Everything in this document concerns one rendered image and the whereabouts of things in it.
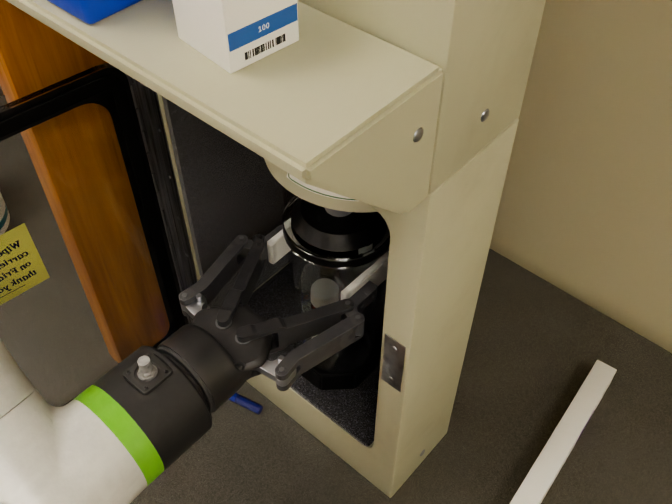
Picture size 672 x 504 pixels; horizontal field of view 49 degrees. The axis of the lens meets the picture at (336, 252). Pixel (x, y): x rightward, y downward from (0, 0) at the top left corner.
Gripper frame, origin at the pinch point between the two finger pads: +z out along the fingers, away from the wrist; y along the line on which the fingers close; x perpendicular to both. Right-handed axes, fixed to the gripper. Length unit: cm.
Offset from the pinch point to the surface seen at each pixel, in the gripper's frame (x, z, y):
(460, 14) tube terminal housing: -33.9, -6.2, -14.0
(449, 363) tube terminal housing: 7.3, 1.2, -14.0
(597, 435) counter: 25.8, 16.1, -27.9
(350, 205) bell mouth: -12.3, -3.9, -4.9
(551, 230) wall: 19.5, 36.5, -8.4
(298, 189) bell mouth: -12.3, -5.3, -0.4
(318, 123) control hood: -31.0, -15.4, -12.0
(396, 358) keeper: -1.2, -6.8, -12.8
